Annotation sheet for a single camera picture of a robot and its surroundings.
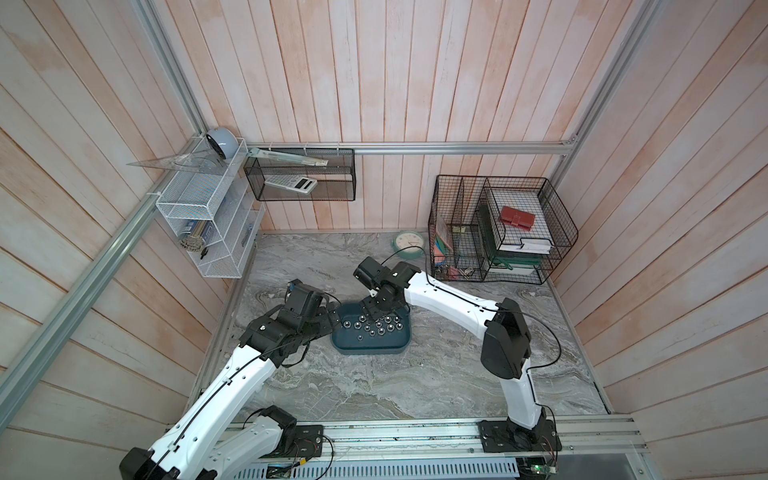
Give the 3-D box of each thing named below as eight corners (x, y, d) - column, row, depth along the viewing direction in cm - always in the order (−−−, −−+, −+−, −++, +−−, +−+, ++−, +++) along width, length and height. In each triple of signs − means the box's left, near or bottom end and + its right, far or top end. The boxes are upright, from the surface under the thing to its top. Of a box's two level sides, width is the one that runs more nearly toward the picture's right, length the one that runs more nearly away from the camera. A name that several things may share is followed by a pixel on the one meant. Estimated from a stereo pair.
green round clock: (391, 258, 113) (392, 254, 111) (391, 235, 121) (391, 231, 119) (426, 258, 113) (426, 254, 111) (423, 235, 121) (423, 231, 119)
